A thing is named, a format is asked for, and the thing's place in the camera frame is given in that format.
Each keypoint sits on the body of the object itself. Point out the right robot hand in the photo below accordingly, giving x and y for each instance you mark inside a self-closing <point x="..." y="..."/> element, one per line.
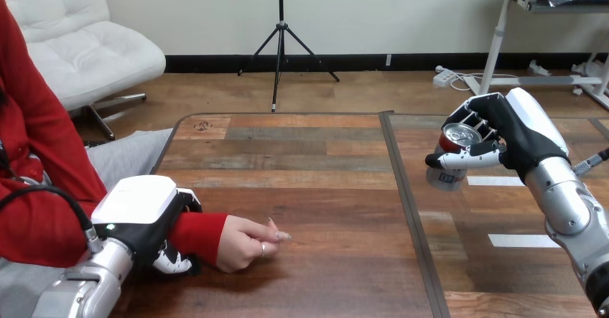
<point x="523" y="130"/>

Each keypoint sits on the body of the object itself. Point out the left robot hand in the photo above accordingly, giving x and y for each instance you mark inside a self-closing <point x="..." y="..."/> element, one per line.
<point x="135" y="211"/>

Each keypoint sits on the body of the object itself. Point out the person's hand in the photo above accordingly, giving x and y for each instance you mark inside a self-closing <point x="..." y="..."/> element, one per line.
<point x="245" y="244"/>

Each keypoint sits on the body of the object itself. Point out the red and white drink can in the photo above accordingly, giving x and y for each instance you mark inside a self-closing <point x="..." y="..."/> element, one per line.
<point x="452" y="161"/>

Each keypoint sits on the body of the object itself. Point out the person's forearm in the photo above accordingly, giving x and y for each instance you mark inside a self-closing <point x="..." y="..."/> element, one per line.
<point x="197" y="235"/>

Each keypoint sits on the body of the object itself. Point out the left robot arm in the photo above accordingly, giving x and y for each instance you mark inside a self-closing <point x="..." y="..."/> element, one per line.
<point x="81" y="287"/>

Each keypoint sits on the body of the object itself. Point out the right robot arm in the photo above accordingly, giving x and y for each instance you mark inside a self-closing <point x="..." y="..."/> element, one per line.
<point x="566" y="211"/>

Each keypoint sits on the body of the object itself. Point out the person's body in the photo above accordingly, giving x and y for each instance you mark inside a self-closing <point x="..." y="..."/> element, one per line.
<point x="43" y="163"/>

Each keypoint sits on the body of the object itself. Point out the white desk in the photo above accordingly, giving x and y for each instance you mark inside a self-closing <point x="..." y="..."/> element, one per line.
<point x="537" y="35"/>

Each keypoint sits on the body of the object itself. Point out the white power strip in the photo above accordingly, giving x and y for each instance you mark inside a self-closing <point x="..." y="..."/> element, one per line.
<point x="443" y="76"/>

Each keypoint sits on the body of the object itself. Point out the white cushioned chair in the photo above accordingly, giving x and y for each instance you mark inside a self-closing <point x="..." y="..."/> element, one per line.
<point x="76" y="45"/>

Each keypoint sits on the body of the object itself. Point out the black tripod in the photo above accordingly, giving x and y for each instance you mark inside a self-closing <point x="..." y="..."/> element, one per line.
<point x="281" y="45"/>

